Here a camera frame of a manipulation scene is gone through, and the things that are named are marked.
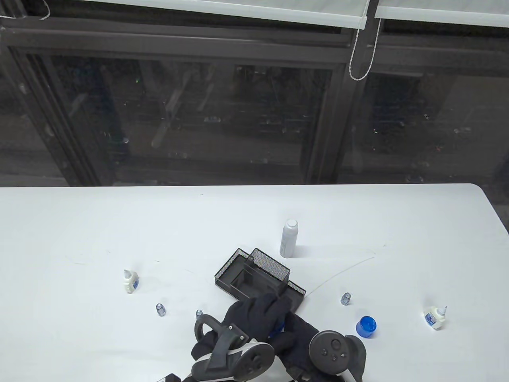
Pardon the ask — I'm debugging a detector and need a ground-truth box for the dark window frame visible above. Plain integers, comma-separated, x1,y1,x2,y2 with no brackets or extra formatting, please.
0,0,509,187

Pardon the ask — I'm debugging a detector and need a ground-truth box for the black right hand controller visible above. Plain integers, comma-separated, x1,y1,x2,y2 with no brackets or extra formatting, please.
309,330,367,382

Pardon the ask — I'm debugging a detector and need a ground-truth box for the person's left hand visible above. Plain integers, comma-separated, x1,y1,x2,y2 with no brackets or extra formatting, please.
191,294,293,361

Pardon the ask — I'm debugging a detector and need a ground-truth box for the black hand controller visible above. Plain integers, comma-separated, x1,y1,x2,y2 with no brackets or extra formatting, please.
309,330,367,382
192,314,276,382

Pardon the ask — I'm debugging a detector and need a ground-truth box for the white roller blind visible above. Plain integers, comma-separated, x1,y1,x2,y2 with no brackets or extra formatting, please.
76,0,368,29
375,0,509,28

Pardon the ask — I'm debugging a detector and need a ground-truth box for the black mesh desk organizer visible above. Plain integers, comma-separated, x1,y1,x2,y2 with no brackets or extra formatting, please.
215,248,307,315

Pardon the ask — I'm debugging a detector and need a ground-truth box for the small white glue bottle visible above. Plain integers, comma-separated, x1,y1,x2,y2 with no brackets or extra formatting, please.
123,269,139,294
423,306,448,330

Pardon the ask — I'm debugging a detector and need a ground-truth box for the tall white bottle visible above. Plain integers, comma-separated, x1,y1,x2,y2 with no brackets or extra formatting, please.
281,220,299,258

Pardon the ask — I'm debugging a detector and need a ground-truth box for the white looped blind cord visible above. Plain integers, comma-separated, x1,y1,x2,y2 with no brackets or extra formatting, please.
348,0,383,81

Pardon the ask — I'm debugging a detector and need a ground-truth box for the person's right hand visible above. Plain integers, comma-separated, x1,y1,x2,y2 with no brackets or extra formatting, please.
272,312,350,382

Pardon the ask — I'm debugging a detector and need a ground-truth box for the black left hand controller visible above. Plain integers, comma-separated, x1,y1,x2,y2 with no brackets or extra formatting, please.
192,314,276,382

